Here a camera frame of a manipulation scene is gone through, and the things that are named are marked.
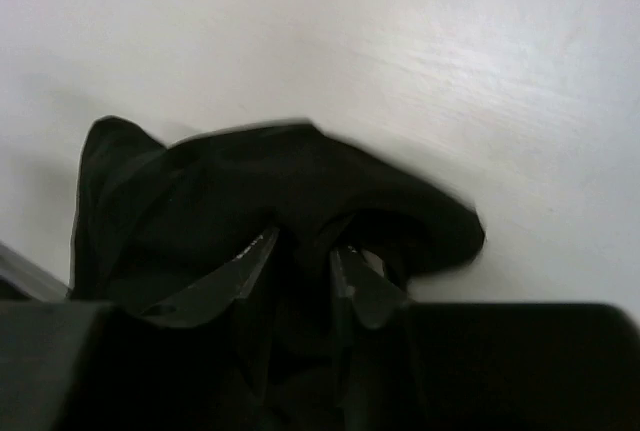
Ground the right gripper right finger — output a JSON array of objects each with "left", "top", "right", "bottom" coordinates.
[{"left": 329, "top": 247, "right": 410, "bottom": 329}]

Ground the black skirt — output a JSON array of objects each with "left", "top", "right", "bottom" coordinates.
[{"left": 65, "top": 117, "right": 485, "bottom": 430}]

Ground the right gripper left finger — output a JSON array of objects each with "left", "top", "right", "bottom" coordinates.
[{"left": 142, "top": 227, "right": 279, "bottom": 329}]

